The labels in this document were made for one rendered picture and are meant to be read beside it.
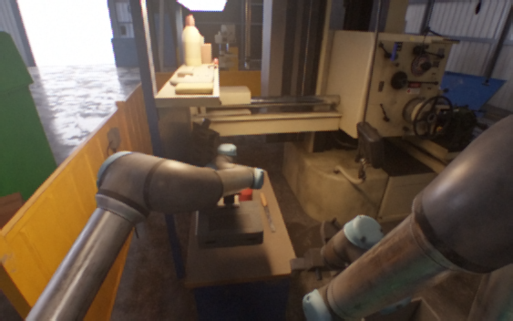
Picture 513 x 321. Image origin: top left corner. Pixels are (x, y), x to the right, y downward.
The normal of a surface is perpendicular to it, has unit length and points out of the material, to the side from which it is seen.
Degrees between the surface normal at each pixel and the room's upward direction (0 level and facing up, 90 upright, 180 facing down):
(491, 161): 53
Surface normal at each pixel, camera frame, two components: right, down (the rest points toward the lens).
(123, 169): -0.14, -0.55
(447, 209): -0.92, -0.17
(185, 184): 0.53, -0.21
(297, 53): 0.20, 0.46
